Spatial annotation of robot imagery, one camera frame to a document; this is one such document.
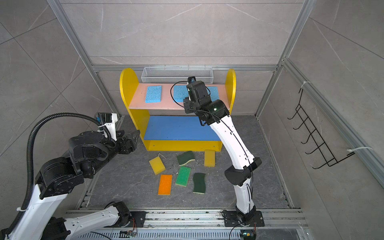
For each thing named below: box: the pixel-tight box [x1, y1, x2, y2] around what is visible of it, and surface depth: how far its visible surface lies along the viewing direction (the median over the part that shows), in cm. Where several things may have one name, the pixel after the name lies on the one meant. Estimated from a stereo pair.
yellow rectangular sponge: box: [204, 150, 216, 168], surface depth 95 cm
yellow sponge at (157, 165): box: [149, 156, 166, 175], surface depth 92 cm
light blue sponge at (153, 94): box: [145, 85, 162, 104], surface depth 74 cm
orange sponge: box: [158, 174, 173, 196], surface depth 85 cm
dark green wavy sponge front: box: [193, 172, 206, 195], surface depth 85 cm
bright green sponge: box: [175, 166, 192, 187], surface depth 89 cm
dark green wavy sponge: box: [176, 150, 195, 165], surface depth 97 cm
